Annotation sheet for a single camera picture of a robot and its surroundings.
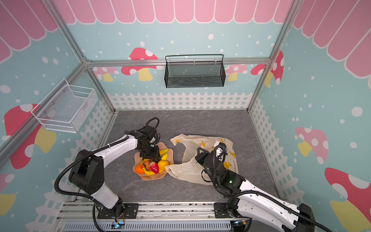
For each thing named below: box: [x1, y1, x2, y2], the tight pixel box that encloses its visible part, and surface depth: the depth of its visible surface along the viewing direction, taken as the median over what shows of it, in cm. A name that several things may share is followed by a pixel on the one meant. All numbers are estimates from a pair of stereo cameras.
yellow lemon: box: [157, 159, 170, 174], surface depth 85 cm
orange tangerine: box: [135, 163, 145, 175], surface depth 83 cm
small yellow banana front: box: [142, 167, 155, 176], surface depth 83 cm
